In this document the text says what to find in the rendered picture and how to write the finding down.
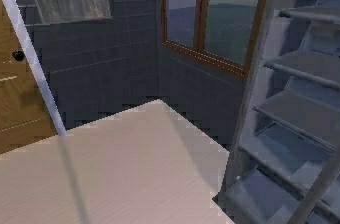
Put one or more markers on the brown wooden room door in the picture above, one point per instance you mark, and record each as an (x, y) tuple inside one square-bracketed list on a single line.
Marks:
[(1, 100)]

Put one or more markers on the grey metal shelf rack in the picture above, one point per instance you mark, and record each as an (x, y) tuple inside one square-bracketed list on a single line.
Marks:
[(298, 126)]

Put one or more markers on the black round door knob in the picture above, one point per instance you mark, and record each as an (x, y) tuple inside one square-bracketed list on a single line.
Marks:
[(18, 55)]

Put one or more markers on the brown framed window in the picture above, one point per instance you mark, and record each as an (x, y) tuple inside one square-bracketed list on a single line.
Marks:
[(211, 33)]

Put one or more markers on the white door frame post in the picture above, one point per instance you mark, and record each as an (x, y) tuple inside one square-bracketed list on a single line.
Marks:
[(34, 66)]

